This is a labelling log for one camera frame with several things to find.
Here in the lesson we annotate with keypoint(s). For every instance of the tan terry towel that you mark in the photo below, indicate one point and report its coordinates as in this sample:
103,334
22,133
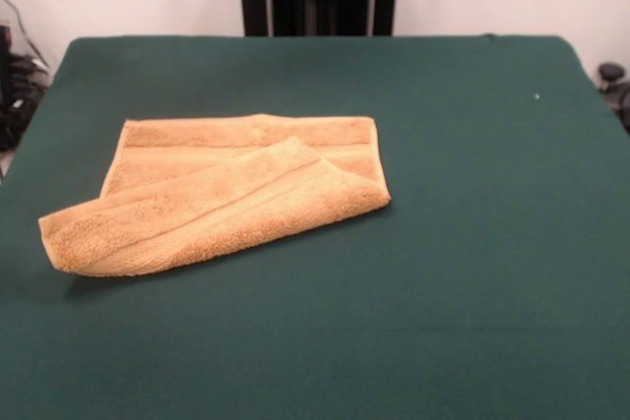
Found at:
221,203

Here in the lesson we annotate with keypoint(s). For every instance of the dark green table cloth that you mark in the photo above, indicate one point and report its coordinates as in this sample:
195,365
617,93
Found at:
394,292

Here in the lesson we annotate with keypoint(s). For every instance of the pedestal leg with caster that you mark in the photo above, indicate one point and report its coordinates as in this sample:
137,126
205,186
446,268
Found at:
612,73
24,95

